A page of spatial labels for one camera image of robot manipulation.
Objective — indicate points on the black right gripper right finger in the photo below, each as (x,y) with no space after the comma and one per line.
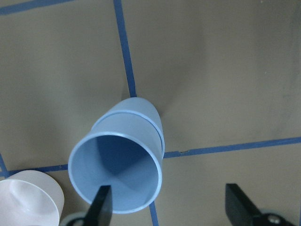
(241,211)

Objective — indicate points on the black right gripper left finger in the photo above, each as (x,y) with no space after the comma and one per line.
(100,211)

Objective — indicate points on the blue cup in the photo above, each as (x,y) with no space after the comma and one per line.
(123,151)
(141,107)

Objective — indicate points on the pink bowl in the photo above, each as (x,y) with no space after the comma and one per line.
(30,198)

